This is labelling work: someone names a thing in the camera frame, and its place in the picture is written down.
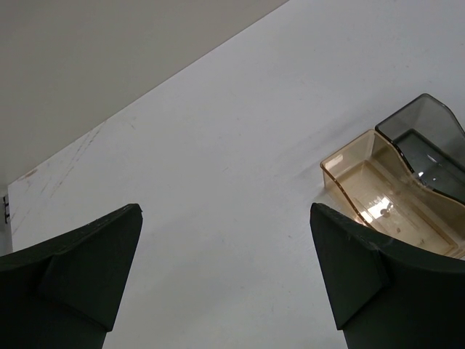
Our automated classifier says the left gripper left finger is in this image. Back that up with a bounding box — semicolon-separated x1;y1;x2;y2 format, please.
1;204;142;348

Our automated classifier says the amber transparent container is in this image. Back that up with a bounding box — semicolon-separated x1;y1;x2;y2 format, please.
320;129;464;259

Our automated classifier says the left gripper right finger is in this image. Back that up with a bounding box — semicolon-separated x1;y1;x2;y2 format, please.
310;203;464;348

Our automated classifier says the grey transparent container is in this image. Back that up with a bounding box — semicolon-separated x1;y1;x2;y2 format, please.
375;93;464;204

